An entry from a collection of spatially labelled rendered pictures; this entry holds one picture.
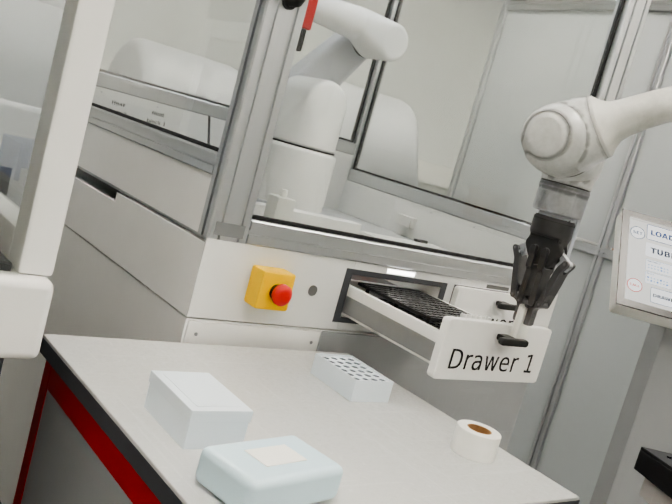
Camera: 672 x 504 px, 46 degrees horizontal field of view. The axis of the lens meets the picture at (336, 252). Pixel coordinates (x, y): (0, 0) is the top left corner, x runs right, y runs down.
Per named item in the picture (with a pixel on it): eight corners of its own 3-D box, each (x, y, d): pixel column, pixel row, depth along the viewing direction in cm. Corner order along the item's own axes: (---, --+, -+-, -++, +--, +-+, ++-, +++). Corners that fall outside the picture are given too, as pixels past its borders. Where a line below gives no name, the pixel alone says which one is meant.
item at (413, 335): (525, 372, 155) (535, 342, 154) (434, 367, 139) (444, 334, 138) (395, 306, 186) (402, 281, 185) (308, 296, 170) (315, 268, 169)
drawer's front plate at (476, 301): (526, 341, 196) (540, 299, 195) (446, 334, 178) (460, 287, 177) (521, 339, 198) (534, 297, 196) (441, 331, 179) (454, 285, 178)
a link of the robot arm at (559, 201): (560, 185, 148) (550, 215, 149) (530, 176, 143) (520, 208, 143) (601, 195, 141) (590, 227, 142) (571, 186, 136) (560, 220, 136)
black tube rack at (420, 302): (483, 354, 159) (492, 324, 158) (420, 350, 148) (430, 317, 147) (410, 317, 176) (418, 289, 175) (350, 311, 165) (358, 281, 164)
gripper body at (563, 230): (587, 225, 142) (571, 274, 143) (549, 214, 148) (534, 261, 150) (562, 218, 137) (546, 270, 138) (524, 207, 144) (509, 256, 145)
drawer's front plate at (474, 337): (535, 383, 155) (552, 329, 154) (432, 378, 137) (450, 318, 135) (529, 379, 156) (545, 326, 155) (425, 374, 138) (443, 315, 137)
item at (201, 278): (541, 347, 203) (558, 294, 201) (186, 317, 140) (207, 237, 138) (328, 249, 277) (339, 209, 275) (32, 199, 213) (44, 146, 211)
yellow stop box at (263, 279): (289, 313, 146) (299, 276, 145) (256, 310, 142) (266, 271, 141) (274, 304, 150) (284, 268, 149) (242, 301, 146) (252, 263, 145)
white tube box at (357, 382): (388, 402, 136) (394, 382, 136) (349, 401, 131) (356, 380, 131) (346, 374, 146) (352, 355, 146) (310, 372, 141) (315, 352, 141)
